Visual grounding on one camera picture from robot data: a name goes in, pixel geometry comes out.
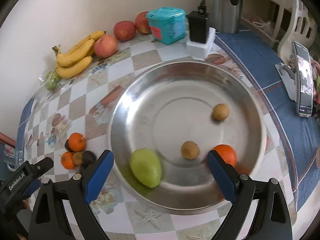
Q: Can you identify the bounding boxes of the yellow banana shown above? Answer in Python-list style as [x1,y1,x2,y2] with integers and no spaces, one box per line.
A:
[55,56,93,79]
[52,39,95,67]
[66,30,106,55]

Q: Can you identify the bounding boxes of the orange mandarin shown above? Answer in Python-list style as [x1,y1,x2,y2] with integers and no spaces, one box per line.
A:
[61,152,76,170]
[68,133,86,152]
[213,144,238,167]

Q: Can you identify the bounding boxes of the white plastic chair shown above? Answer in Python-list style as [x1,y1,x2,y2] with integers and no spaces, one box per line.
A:
[277,0,317,64]

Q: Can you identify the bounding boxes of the bottom yellow banana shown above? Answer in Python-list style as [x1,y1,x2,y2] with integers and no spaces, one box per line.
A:
[55,56,93,79]

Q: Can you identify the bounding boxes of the clear plastic clip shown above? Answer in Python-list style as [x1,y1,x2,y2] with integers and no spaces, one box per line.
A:
[4,145,24,172]

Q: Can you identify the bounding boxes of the patterned vinyl tablecloth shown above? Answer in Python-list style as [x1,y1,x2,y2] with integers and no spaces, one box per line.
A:
[17,28,319,239]

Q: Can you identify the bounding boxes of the middle yellow banana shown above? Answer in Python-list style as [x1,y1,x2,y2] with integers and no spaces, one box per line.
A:
[52,39,95,67]

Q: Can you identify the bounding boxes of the white phone stand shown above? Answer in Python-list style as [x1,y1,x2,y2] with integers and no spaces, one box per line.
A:
[275,63,297,102]

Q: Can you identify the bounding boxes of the left pale red apple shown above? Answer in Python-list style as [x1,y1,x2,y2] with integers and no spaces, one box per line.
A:
[94,34,118,58]

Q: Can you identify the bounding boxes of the smartphone on stand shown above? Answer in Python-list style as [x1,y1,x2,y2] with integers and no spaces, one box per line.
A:
[292,41,313,118]

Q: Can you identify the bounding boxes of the top yellow banana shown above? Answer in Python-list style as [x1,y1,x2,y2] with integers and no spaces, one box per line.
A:
[66,30,106,55]

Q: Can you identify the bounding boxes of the bag of green fruits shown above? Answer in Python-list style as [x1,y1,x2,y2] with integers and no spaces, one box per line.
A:
[39,70,61,91]

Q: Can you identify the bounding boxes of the steel thermos kettle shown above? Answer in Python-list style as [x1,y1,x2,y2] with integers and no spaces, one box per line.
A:
[205,0,242,34]

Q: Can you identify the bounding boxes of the right red apple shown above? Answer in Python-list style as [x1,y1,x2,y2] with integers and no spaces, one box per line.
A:
[135,11,151,34]

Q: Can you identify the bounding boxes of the large steel bowl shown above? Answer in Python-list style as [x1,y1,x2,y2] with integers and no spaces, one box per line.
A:
[108,60,266,215]

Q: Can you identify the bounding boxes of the teal plastic container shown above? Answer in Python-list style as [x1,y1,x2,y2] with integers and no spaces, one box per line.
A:
[145,7,186,44]

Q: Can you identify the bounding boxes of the green mango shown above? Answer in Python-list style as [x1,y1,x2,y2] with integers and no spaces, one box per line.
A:
[130,148,162,188]

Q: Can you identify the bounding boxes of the black power adapter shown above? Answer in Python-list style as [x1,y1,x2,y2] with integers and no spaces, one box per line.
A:
[186,5,209,44]

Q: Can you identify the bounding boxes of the middle red apple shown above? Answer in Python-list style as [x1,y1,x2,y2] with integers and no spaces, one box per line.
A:
[113,21,136,42]

